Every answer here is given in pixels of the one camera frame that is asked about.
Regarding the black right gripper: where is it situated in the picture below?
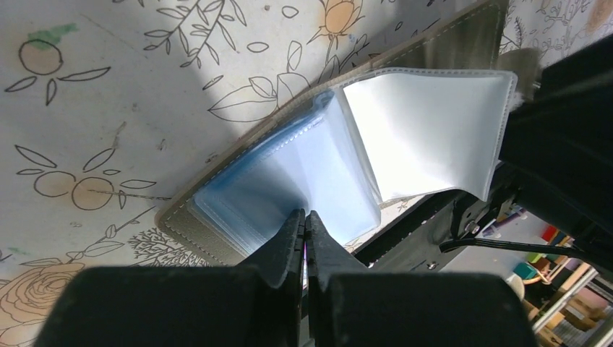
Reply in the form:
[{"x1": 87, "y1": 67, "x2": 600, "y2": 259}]
[{"x1": 500, "y1": 37, "x2": 612, "y2": 273}]

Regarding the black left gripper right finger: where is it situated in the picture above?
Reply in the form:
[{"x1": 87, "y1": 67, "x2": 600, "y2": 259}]
[{"x1": 305, "y1": 212, "x2": 537, "y2": 346}]

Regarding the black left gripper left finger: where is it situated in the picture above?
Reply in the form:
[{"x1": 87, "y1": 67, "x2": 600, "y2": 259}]
[{"x1": 35, "y1": 210, "x2": 305, "y2": 346}]

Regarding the grey card holder wallet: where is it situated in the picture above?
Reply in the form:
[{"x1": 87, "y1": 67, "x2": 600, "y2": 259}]
[{"x1": 155, "y1": 1, "x2": 539, "y2": 265}]

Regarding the floral table cloth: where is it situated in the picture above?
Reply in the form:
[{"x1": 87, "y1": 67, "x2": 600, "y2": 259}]
[{"x1": 0, "y1": 0, "x2": 613, "y2": 347}]

